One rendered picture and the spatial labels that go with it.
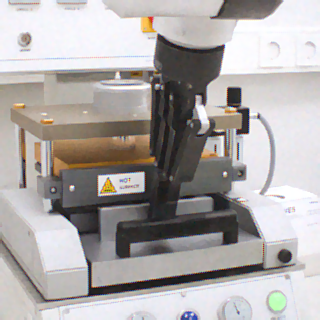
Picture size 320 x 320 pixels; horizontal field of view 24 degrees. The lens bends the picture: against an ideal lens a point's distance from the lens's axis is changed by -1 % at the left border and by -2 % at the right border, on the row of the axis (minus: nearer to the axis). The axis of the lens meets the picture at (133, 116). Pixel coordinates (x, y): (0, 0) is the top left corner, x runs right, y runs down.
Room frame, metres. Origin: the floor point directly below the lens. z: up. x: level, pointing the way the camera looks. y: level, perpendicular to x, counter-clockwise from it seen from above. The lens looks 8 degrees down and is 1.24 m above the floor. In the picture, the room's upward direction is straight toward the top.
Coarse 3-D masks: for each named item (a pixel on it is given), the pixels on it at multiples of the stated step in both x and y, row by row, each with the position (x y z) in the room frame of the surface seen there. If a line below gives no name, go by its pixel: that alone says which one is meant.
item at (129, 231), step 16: (128, 224) 0.81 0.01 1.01; (144, 224) 0.82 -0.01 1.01; (160, 224) 0.82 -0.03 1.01; (176, 224) 0.83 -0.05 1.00; (192, 224) 0.84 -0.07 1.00; (208, 224) 0.85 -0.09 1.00; (224, 224) 0.85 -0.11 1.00; (128, 240) 0.81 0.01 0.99; (144, 240) 0.82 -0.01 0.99; (224, 240) 0.87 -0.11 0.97; (128, 256) 0.81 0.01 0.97
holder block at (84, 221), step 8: (56, 200) 0.97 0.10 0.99; (56, 208) 0.96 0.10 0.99; (64, 208) 0.93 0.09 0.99; (64, 216) 0.93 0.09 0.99; (72, 216) 0.90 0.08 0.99; (80, 216) 0.91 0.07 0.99; (88, 216) 0.91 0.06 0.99; (96, 216) 0.91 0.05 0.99; (72, 224) 0.90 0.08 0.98; (80, 224) 0.91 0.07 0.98; (88, 224) 0.91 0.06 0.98; (96, 224) 0.91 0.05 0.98; (80, 232) 0.91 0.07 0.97
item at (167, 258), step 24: (120, 216) 0.88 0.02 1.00; (144, 216) 0.89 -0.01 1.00; (96, 240) 0.88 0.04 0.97; (168, 240) 0.88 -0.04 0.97; (192, 240) 0.88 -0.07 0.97; (216, 240) 0.87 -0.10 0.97; (240, 240) 0.87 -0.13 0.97; (96, 264) 0.80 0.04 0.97; (120, 264) 0.81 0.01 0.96; (144, 264) 0.82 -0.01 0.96; (168, 264) 0.83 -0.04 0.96; (192, 264) 0.84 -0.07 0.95; (216, 264) 0.85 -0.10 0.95; (240, 264) 0.86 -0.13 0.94
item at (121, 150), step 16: (64, 144) 1.04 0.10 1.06; (80, 144) 1.04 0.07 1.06; (96, 144) 1.04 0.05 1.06; (112, 144) 1.00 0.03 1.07; (128, 144) 1.00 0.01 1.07; (144, 144) 1.04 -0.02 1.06; (64, 160) 0.92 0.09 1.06; (80, 160) 0.92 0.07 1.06; (96, 160) 0.93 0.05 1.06; (112, 160) 0.93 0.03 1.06; (128, 160) 0.93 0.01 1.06; (144, 160) 0.94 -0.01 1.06
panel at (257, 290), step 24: (192, 288) 0.83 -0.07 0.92; (216, 288) 0.84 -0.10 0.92; (240, 288) 0.85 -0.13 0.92; (264, 288) 0.86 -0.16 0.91; (288, 288) 0.87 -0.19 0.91; (72, 312) 0.78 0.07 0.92; (96, 312) 0.79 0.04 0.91; (120, 312) 0.79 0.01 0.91; (168, 312) 0.81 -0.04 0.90; (216, 312) 0.83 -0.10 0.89; (264, 312) 0.85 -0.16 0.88; (288, 312) 0.86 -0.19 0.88
